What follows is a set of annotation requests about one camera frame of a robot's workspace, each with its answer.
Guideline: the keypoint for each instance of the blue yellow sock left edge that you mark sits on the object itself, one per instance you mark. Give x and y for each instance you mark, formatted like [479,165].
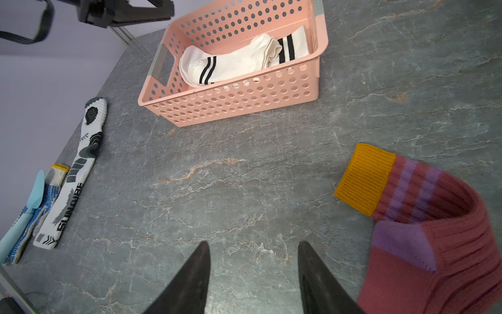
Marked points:
[56,175]

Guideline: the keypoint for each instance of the magenta purple yellow-cuff sock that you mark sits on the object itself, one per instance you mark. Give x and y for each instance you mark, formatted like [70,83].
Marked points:
[433,248]

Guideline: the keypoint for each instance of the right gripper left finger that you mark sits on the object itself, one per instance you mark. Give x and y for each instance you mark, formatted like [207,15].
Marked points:
[187,291]

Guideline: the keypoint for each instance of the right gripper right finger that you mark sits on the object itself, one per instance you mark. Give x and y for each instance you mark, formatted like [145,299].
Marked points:
[320,291]

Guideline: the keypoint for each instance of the white sport sock left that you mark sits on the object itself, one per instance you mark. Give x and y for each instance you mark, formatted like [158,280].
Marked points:
[54,222]

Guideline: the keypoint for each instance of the pink perforated plastic basket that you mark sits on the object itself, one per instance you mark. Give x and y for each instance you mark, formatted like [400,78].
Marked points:
[221,28]

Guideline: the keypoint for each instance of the white sock two black stripes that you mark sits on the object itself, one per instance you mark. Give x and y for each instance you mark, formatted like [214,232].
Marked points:
[293,46]

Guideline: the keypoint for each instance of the blue dotted work glove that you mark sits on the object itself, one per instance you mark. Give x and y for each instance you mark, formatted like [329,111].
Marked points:
[15,252]

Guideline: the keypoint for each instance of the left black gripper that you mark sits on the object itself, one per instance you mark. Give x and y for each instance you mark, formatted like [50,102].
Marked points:
[119,13]

